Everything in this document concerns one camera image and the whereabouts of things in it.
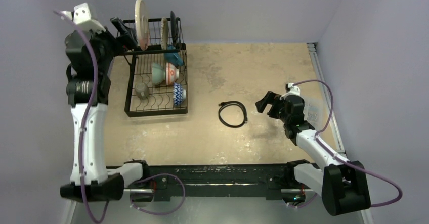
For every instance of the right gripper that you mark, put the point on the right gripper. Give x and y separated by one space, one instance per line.
274 103

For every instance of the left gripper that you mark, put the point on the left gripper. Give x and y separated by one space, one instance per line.
126 41

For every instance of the pink and cream plate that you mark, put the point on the pink and cream plate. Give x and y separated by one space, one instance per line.
142 24

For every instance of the grey speckled oval dish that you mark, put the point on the grey speckled oval dish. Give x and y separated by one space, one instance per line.
164 32

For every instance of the celadon green bowl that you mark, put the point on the celadon green bowl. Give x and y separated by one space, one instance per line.
158 74

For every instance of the black plate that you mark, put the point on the black plate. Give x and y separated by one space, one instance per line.
174 28

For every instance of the blue mug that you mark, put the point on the blue mug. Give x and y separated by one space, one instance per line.
174 58

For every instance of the small grey cup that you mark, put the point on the small grey cup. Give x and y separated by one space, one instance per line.
142 90

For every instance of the red floral bowl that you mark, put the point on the red floral bowl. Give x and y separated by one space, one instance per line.
172 73

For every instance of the red patterned bowl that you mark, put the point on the red patterned bowl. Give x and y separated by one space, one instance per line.
179 94

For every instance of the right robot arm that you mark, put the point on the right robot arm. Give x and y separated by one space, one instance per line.
339 183

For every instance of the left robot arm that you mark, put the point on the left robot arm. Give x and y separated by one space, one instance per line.
91 49

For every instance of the clear plastic parts box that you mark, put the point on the clear plastic parts box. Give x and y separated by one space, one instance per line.
313 112

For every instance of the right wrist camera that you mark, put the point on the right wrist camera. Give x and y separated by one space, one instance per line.
291 89

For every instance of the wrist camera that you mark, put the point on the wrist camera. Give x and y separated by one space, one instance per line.
85 17
291 89

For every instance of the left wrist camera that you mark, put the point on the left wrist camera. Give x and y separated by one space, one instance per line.
85 17

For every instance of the black wire dish rack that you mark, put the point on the black wire dish rack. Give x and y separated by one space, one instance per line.
138 68

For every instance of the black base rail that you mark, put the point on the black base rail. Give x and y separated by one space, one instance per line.
269 181

